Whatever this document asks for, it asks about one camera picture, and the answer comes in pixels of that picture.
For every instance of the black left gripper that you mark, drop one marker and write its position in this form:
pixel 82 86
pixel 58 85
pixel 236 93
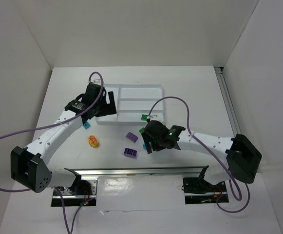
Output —
pixel 106 107

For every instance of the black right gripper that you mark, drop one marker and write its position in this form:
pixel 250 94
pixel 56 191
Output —
pixel 150 139

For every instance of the green long lego brick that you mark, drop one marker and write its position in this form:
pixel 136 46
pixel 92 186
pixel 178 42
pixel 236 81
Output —
pixel 144 117

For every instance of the teal long lego brick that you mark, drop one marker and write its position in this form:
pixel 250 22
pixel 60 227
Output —
pixel 86 125

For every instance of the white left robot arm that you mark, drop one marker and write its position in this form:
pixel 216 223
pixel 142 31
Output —
pixel 29 164

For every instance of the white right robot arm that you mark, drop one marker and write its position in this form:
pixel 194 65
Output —
pixel 237 158

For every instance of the purple curved lego brick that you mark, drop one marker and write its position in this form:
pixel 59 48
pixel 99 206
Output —
pixel 132 137

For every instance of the purple flower lego brick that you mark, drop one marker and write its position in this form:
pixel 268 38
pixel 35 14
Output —
pixel 128 152

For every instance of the white compartment tray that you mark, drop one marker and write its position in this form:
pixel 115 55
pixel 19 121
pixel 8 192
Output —
pixel 133 101

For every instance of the yellow butterfly lego brick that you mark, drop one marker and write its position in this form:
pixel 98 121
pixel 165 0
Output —
pixel 93 142

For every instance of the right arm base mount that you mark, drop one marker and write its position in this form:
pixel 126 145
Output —
pixel 201 192

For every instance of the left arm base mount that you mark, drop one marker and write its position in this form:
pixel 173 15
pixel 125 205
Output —
pixel 83 193

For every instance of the aluminium side rail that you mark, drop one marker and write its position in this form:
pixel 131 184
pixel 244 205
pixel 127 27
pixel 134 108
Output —
pixel 227 100

